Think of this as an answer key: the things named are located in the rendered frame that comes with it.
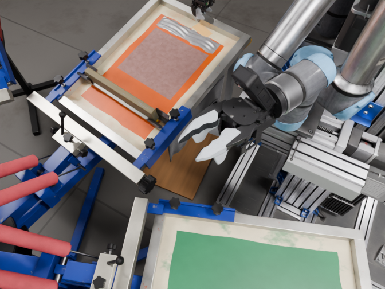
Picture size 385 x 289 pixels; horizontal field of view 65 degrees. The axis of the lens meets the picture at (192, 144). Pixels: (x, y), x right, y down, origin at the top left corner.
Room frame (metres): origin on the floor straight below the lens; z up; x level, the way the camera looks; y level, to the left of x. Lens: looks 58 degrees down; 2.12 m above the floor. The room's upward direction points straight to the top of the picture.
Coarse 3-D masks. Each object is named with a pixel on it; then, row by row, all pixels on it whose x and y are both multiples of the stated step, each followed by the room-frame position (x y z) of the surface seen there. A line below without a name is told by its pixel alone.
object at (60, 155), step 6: (60, 150) 0.63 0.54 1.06; (66, 150) 0.62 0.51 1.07; (54, 156) 0.60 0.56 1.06; (60, 156) 0.60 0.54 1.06; (66, 156) 0.60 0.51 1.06; (48, 162) 0.58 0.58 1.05; (54, 162) 0.58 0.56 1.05; (60, 162) 0.57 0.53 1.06; (66, 162) 0.59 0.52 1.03; (48, 168) 0.55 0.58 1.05; (54, 168) 0.55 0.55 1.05; (60, 168) 0.56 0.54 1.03
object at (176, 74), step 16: (176, 48) 1.18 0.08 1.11; (192, 48) 1.18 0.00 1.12; (160, 64) 1.10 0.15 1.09; (176, 64) 1.09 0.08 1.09; (192, 64) 1.08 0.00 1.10; (208, 64) 1.07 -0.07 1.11; (160, 80) 1.00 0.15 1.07; (176, 80) 1.00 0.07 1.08; (192, 80) 0.99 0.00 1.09; (144, 96) 0.92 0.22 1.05; (160, 96) 0.92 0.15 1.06; (176, 96) 0.91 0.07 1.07; (128, 112) 0.84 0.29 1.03; (128, 128) 0.76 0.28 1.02; (144, 128) 0.76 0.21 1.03
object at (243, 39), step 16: (160, 0) 1.48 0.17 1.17; (144, 16) 1.39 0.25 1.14; (192, 16) 1.35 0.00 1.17; (208, 16) 1.33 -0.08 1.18; (128, 32) 1.29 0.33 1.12; (224, 32) 1.23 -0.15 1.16; (240, 32) 1.21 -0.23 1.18; (112, 48) 1.20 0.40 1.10; (240, 48) 1.12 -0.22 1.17; (96, 64) 1.11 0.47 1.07; (224, 64) 1.03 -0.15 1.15; (80, 80) 1.02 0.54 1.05; (208, 80) 0.95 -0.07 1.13; (64, 96) 0.93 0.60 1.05; (192, 96) 0.87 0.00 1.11; (80, 112) 0.83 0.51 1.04; (96, 128) 0.75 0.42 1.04; (128, 144) 0.66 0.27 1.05
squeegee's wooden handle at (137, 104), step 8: (88, 72) 0.99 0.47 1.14; (96, 72) 0.98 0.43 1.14; (96, 80) 0.96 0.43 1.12; (104, 80) 0.94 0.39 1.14; (104, 88) 0.94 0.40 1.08; (112, 88) 0.89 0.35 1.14; (120, 88) 0.89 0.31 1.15; (120, 96) 0.87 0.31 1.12; (128, 96) 0.84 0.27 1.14; (128, 104) 0.85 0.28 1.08; (136, 104) 0.80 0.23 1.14; (144, 104) 0.80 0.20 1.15; (144, 112) 0.78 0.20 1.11; (152, 112) 0.76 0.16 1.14
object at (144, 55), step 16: (160, 16) 1.41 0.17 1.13; (144, 32) 1.31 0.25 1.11; (160, 32) 1.30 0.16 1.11; (128, 48) 1.21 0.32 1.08; (144, 48) 1.20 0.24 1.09; (160, 48) 1.19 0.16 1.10; (128, 64) 1.11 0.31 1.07; (144, 64) 1.10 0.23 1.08; (112, 80) 1.03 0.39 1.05; (128, 80) 1.02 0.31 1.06; (144, 80) 1.01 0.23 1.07; (96, 96) 0.94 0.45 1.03; (112, 112) 0.85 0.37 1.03
